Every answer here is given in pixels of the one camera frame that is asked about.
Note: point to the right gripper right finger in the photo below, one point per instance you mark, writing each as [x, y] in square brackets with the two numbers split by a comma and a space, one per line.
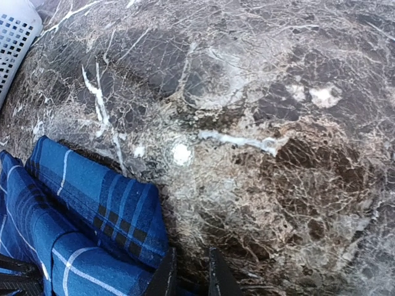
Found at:
[221, 280]

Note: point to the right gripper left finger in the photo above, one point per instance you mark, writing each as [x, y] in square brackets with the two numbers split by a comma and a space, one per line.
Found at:
[164, 280]

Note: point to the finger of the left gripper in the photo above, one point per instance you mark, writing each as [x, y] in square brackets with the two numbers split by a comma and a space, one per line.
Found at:
[23, 278]

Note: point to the blue plaid long sleeve shirt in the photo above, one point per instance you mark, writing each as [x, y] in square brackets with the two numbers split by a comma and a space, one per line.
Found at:
[89, 229]

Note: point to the white plastic mesh basket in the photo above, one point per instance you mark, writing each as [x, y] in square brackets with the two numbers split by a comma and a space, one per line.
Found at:
[20, 25]

